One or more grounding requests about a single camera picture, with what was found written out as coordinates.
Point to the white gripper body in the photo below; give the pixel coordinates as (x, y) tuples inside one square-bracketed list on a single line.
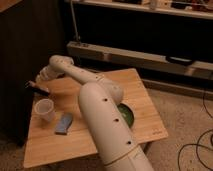
[(44, 75)]

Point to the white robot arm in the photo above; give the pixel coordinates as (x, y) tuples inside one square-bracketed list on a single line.
[(98, 101)]

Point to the clear plastic cup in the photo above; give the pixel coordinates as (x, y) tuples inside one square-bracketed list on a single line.
[(45, 109)]

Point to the dark cabinet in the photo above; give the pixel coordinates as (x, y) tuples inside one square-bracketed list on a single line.
[(30, 32)]

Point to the blue sponge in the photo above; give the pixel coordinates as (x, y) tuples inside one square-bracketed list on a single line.
[(64, 123)]

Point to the wooden table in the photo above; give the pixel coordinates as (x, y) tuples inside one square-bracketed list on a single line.
[(45, 147)]

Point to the long grey case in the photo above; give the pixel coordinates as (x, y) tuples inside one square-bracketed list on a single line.
[(197, 69)]

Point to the metal pole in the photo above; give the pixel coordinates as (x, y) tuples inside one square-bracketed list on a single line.
[(77, 37)]

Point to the green bowl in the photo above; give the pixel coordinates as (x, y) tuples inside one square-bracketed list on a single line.
[(127, 114)]

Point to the wooden shelf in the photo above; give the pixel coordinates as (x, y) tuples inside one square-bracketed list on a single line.
[(187, 8)]

